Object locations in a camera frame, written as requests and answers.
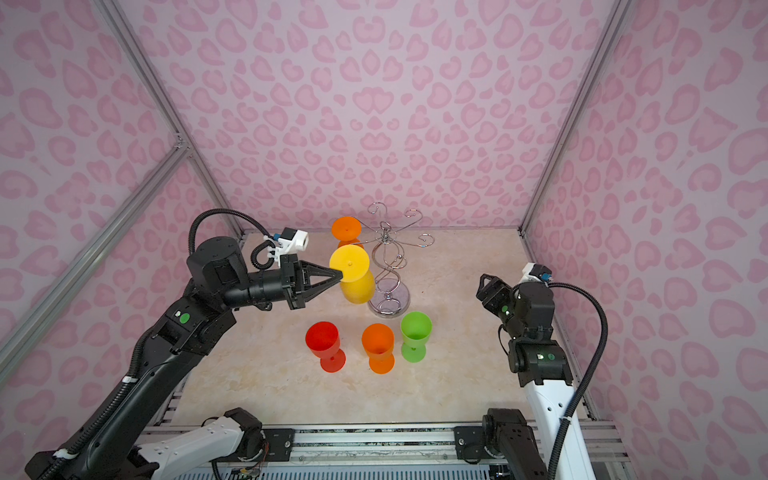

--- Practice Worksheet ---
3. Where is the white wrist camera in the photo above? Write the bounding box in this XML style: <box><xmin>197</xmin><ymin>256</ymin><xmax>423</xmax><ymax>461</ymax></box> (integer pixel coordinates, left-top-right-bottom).
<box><xmin>264</xmin><ymin>227</ymin><xmax>309</xmax><ymax>265</ymax></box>
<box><xmin>520</xmin><ymin>262</ymin><xmax>552</xmax><ymax>284</ymax></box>

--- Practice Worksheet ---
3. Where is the aluminium frame corner profile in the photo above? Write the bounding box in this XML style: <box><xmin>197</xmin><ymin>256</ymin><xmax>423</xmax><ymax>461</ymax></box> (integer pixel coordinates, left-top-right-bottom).
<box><xmin>1</xmin><ymin>1</ymin><xmax>226</xmax><ymax>379</ymax></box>

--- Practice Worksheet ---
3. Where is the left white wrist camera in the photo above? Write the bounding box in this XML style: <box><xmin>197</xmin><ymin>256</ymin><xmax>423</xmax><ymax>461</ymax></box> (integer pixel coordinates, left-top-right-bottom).
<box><xmin>264</xmin><ymin>227</ymin><xmax>309</xmax><ymax>265</ymax></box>

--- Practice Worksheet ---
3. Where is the green plastic wine glass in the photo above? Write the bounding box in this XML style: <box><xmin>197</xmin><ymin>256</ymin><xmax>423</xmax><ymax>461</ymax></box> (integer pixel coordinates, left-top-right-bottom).
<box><xmin>400</xmin><ymin>311</ymin><xmax>433</xmax><ymax>363</ymax></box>

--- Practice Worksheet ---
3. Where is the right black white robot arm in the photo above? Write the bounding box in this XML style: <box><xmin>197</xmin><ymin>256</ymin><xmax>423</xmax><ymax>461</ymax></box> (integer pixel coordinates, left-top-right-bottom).
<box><xmin>454</xmin><ymin>264</ymin><xmax>608</xmax><ymax>479</ymax></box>

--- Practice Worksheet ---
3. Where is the yellow plastic wine glass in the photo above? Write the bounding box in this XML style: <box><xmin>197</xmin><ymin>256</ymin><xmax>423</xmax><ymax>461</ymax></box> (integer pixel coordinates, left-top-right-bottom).
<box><xmin>329</xmin><ymin>245</ymin><xmax>375</xmax><ymax>304</ymax></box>

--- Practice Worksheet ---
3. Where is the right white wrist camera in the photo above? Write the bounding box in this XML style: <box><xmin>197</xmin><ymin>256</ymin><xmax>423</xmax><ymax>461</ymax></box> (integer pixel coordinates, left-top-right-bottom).
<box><xmin>520</xmin><ymin>262</ymin><xmax>552</xmax><ymax>284</ymax></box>

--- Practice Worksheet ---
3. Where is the red plastic wine glass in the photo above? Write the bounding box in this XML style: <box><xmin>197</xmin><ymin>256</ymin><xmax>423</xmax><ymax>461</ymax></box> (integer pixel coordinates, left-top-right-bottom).
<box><xmin>305</xmin><ymin>321</ymin><xmax>346</xmax><ymax>373</ymax></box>

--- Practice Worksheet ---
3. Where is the orange plastic wine glass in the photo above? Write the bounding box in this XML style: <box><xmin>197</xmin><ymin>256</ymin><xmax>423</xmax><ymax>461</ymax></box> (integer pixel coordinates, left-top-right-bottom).
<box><xmin>361</xmin><ymin>323</ymin><xmax>395</xmax><ymax>375</ymax></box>

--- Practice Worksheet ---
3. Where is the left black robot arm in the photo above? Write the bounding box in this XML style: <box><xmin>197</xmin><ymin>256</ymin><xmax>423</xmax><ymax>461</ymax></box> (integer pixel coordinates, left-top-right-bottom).
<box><xmin>25</xmin><ymin>208</ymin><xmax>343</xmax><ymax>479</ymax></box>

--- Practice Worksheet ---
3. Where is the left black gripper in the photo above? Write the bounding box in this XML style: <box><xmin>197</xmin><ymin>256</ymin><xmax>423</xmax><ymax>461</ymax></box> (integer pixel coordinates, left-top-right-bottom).
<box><xmin>221</xmin><ymin>256</ymin><xmax>343</xmax><ymax>313</ymax></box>

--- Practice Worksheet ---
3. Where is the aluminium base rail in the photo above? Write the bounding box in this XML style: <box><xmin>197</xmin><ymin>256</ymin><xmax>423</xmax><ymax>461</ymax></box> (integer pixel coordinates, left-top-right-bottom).
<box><xmin>137</xmin><ymin>422</ymin><xmax>637</xmax><ymax>480</ymax></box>

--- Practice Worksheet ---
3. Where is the chrome wine glass rack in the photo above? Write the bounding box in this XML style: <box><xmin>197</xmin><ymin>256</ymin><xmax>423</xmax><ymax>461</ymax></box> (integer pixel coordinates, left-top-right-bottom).
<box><xmin>365</xmin><ymin>201</ymin><xmax>435</xmax><ymax>319</ymax></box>

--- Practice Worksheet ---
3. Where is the dark orange wine glass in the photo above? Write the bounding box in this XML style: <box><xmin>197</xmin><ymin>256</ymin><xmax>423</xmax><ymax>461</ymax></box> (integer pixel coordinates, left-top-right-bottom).
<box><xmin>331</xmin><ymin>216</ymin><xmax>362</xmax><ymax>247</ymax></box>

